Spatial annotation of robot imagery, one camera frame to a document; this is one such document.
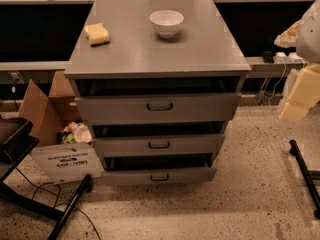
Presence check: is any black floor cable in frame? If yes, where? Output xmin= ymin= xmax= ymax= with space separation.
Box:
xmin=3 ymin=150 xmax=102 ymax=240

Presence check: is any grey middle drawer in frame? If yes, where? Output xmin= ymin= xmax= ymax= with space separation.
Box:
xmin=94 ymin=134 xmax=225 ymax=157

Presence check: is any white crumpled trash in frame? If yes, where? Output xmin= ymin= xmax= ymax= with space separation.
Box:
xmin=58 ymin=122 xmax=92 ymax=144

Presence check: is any black power adapter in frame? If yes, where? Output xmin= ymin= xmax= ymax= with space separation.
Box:
xmin=262 ymin=51 xmax=274 ymax=63

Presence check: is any grey drawer cabinet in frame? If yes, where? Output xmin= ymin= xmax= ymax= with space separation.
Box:
xmin=63 ymin=0 xmax=252 ymax=187

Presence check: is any yellow sponge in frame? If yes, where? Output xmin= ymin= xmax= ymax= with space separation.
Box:
xmin=84 ymin=23 xmax=110 ymax=46

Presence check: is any black metal stand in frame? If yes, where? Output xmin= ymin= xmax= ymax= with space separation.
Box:
xmin=0 ymin=117 xmax=93 ymax=240

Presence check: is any white charger cable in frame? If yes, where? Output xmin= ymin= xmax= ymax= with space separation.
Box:
xmin=267 ymin=57 xmax=288 ymax=106

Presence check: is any white ceramic bowl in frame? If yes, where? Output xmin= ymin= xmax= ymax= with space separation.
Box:
xmin=149 ymin=10 xmax=184 ymax=38

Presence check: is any brown cardboard box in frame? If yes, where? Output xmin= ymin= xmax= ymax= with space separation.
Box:
xmin=19 ymin=71 xmax=104 ymax=184

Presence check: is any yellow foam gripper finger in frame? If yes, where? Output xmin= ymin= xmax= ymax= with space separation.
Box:
xmin=279 ymin=64 xmax=320 ymax=123

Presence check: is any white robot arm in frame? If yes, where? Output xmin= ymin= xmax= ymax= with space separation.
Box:
xmin=274 ymin=0 xmax=320 ymax=123

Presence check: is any grey bottom drawer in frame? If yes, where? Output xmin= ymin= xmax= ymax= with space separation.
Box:
xmin=102 ymin=167 xmax=216 ymax=186

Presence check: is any black stand leg right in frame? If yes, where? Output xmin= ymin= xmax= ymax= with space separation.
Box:
xmin=289 ymin=140 xmax=320 ymax=219

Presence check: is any grey long workbench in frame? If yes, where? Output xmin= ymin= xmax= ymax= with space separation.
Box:
xmin=0 ymin=0 xmax=315 ymax=72

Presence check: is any white power strip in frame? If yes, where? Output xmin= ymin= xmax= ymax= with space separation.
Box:
xmin=274 ymin=52 xmax=304 ymax=63

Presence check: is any grey drawer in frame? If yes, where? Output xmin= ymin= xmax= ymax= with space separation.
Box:
xmin=94 ymin=134 xmax=225 ymax=157
xmin=102 ymin=167 xmax=216 ymax=186
xmin=75 ymin=93 xmax=240 ymax=125

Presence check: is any grey top drawer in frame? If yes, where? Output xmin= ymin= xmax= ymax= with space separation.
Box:
xmin=75 ymin=93 xmax=240 ymax=125

